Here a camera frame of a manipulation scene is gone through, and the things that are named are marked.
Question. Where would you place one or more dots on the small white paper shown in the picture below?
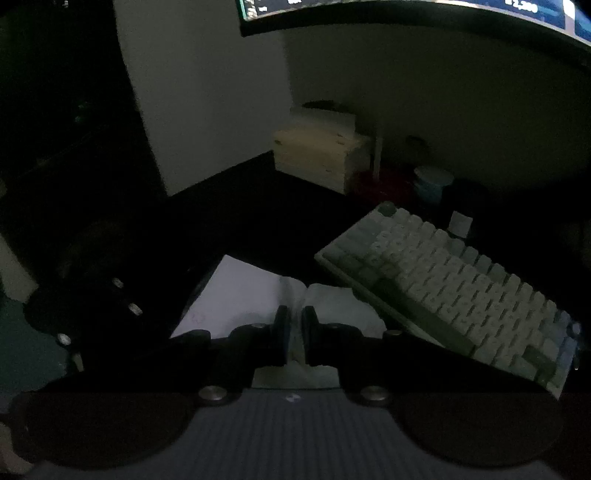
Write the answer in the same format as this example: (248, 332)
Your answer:
(461, 225)

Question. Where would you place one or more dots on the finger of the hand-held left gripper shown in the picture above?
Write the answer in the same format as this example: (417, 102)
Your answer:
(106, 309)

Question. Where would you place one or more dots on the white and green keyboard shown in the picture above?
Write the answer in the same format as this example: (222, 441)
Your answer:
(438, 286)

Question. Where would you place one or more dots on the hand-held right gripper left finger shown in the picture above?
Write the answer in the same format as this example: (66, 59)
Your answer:
(285, 334)

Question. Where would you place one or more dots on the white paper tissue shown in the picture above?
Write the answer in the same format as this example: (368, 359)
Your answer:
(231, 295)

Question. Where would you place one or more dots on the pale yellow box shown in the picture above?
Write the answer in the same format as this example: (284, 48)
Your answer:
(314, 152)

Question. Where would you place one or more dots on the blue and white cup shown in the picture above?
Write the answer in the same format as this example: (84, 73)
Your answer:
(431, 184)

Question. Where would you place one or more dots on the curved computer monitor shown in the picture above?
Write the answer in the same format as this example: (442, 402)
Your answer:
(415, 14)

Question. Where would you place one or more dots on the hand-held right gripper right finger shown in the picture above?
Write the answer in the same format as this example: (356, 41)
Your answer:
(308, 334)

